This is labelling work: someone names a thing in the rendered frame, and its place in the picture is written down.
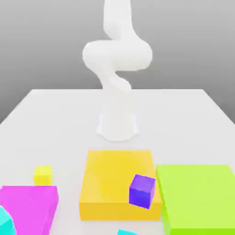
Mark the small purple cube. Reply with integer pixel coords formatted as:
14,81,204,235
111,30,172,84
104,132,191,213
129,173,156,210

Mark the small yellow cube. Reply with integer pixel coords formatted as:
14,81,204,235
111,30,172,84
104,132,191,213
33,165,53,186

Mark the small cyan cube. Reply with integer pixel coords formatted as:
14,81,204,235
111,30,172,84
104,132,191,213
0,205,17,235
117,229,139,235

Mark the large yellow box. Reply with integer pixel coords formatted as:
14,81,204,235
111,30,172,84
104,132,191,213
79,150,162,221

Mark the large lime green box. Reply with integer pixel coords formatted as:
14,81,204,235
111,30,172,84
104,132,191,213
156,164,235,235

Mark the large magenta box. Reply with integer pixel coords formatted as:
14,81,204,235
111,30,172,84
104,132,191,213
0,185,59,235

